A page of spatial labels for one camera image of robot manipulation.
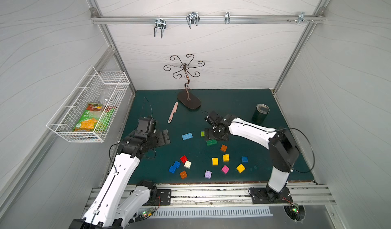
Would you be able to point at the purple lego brick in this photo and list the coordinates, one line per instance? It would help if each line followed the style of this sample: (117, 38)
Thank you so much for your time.
(208, 174)

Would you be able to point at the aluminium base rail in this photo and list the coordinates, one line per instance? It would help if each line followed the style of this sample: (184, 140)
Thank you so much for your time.
(236, 194)

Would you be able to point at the metal double hook left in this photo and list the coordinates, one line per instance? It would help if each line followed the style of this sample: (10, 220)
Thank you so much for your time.
(160, 26)

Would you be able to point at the blue lego brick right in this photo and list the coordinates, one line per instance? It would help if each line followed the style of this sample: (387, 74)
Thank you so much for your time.
(244, 159)

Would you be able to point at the dark green metal tumbler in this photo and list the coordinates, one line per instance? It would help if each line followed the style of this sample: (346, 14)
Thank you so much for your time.
(260, 113)

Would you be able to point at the brown metal cup tree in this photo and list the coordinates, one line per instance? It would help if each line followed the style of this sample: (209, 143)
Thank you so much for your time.
(188, 99)

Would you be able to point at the metal double hook middle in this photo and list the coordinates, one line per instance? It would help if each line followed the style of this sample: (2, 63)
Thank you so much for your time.
(192, 19)

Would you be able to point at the aluminium top rail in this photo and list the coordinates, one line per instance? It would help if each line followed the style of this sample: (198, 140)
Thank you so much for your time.
(204, 19)

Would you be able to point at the yellow lego brick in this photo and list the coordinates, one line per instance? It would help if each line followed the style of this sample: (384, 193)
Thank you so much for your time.
(226, 158)
(215, 161)
(240, 168)

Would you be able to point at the light blue lego plate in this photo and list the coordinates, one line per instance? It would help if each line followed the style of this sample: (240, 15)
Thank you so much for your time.
(187, 136)

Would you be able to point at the metal double hook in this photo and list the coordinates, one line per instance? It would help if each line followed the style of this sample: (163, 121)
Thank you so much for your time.
(192, 19)
(160, 26)

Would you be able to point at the yellow lego brick left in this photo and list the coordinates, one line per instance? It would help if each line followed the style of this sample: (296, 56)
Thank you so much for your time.
(215, 161)

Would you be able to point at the cream lego brick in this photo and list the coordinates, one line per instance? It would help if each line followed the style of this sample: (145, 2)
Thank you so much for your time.
(187, 164)

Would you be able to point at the red lego brick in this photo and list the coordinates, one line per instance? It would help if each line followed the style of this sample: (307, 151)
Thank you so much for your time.
(184, 159)

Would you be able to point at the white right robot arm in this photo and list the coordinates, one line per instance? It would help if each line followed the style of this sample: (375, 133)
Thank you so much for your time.
(282, 147)

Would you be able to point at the metal single hook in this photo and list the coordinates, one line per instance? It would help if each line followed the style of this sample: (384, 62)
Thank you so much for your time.
(227, 17)

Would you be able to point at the pink plastic knife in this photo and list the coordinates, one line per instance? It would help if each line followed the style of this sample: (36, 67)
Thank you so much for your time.
(173, 112)

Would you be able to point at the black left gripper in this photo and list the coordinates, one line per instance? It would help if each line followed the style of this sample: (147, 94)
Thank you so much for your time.
(163, 137)

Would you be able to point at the metal hook right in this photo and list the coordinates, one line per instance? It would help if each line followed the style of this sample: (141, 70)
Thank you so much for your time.
(301, 18)

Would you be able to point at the white wire basket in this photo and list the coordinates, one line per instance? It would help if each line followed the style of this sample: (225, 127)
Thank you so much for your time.
(104, 87)

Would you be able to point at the green snack bag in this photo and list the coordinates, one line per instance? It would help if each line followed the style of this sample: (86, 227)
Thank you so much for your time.
(96, 117)

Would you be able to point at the pink lego brick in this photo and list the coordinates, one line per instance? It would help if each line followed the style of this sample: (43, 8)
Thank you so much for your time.
(225, 169)

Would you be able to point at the blue lego brick lower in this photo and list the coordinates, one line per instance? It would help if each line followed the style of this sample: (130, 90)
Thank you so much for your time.
(172, 169)

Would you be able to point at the dark green lego plate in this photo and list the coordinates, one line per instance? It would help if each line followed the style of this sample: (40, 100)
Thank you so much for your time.
(211, 142)

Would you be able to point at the blue lego brick upper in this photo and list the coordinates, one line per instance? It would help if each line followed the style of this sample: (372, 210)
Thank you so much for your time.
(177, 164)

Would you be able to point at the blue lego brick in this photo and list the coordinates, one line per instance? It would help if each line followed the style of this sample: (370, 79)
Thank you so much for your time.
(172, 169)
(244, 159)
(177, 164)

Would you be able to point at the yellow lego brick right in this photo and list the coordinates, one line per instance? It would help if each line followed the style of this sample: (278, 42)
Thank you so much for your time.
(240, 168)

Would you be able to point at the green table mat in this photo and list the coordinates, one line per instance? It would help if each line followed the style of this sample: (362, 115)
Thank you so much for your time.
(201, 149)

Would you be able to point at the yellow lego brick middle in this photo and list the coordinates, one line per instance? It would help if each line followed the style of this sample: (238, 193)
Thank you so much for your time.
(226, 158)

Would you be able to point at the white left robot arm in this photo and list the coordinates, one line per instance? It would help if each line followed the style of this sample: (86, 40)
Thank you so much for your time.
(107, 210)

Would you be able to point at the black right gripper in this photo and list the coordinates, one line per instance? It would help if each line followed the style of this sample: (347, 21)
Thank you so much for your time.
(216, 132)

